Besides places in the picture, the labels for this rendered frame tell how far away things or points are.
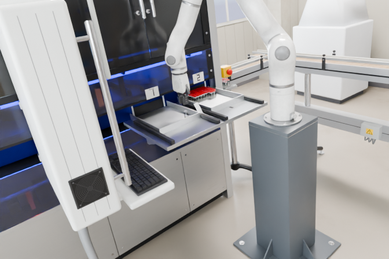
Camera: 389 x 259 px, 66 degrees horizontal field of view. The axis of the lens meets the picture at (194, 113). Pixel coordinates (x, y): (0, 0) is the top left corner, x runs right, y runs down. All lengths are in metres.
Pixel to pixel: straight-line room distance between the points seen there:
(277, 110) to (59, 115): 1.00
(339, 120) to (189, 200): 1.25
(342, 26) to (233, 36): 1.68
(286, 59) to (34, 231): 1.47
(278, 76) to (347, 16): 2.63
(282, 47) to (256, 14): 0.19
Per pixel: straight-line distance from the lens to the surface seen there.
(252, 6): 1.43
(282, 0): 4.93
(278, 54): 1.38
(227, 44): 4.81
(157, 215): 2.07
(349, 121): 2.44
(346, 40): 3.95
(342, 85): 4.06
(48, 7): 0.97
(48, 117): 0.99
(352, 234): 2.25
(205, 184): 2.22
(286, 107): 1.53
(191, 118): 1.60
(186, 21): 1.48
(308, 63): 2.44
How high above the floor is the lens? 1.51
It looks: 22 degrees down
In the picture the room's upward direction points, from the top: 8 degrees counter-clockwise
